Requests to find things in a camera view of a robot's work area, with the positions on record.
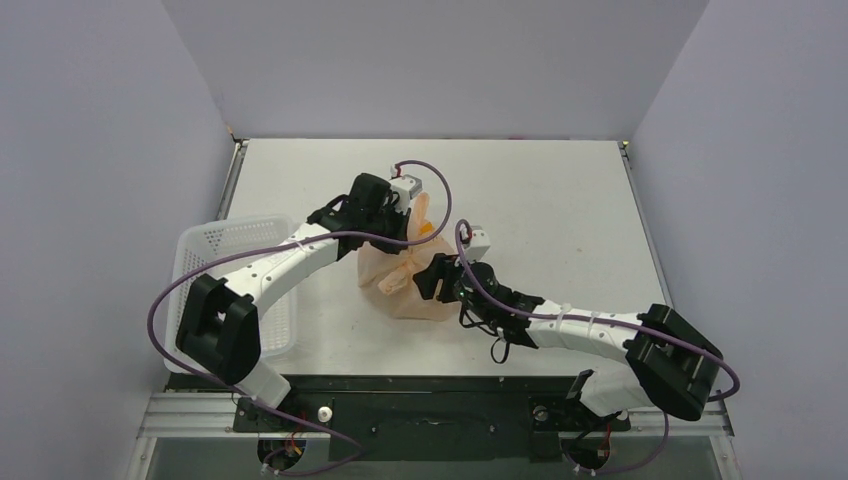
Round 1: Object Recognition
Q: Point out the translucent orange plastic bag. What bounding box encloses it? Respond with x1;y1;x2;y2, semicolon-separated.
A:
356;191;470;324

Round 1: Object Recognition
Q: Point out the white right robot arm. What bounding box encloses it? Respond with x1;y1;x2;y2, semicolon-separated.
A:
413;254;723;427

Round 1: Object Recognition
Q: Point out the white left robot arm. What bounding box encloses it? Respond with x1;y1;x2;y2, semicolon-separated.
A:
175;173;422;430

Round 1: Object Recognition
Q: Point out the white perforated plastic basket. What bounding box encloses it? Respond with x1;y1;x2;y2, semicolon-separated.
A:
164;215;296;369

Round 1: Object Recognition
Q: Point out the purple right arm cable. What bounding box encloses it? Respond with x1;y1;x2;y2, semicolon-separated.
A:
453;219;742;477

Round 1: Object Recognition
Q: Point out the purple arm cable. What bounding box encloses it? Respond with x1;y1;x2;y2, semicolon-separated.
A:
146;159;454;478
453;219;742;477

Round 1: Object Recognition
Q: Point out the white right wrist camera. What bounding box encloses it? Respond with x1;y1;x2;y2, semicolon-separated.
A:
460;227;491;263

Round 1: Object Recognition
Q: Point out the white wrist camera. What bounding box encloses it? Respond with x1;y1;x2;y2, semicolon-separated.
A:
460;227;491;263
389;175;423;212

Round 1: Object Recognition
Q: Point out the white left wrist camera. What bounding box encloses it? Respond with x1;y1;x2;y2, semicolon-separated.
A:
389;175;423;212

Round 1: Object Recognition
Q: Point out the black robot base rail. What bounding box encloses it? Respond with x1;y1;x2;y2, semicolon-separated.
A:
166;374;630;468

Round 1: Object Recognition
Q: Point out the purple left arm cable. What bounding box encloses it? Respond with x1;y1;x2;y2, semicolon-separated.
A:
146;159;454;478

